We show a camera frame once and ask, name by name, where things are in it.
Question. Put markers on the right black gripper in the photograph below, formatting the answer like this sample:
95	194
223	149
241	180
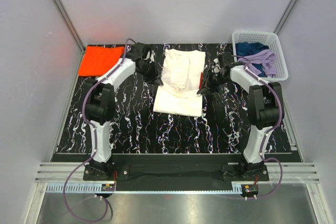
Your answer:
205	88

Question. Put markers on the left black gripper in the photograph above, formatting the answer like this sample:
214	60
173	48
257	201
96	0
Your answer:
155	77

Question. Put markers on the white t shirt red print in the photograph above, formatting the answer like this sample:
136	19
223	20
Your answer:
182	73

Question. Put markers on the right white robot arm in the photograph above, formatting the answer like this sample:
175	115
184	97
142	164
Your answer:
264	109

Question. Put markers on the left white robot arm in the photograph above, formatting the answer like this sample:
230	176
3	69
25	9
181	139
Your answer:
98	107

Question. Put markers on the dark blue t shirt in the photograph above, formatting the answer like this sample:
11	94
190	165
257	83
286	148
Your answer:
252	51

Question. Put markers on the lilac t shirt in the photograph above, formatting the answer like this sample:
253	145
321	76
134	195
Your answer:
262	64

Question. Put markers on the folded orange t shirt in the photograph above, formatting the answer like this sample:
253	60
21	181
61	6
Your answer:
99	60

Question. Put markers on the white plastic laundry basket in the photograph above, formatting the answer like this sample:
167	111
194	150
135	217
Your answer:
272	41

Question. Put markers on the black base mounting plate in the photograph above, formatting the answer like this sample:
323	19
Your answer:
177	168

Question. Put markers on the slotted cable duct rail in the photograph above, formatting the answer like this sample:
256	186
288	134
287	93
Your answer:
155	188

